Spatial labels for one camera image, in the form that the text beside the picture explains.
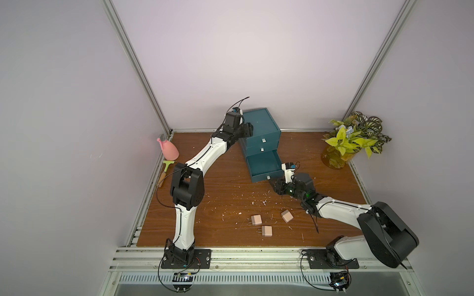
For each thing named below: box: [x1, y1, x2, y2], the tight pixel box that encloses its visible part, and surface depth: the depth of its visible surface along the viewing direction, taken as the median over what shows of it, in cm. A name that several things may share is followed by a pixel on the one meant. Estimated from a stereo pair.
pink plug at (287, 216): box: [280, 209, 294, 224], surface depth 85 cm
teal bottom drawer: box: [246, 149, 285, 184], surface depth 98 cm
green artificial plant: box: [320, 111, 392, 160], surface depth 85 cm
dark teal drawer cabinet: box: [238, 107, 282, 157], surface depth 95 cm
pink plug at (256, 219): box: [250, 214, 263, 226], surface depth 83 cm
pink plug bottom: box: [261, 225, 273, 237], surface depth 79 cm
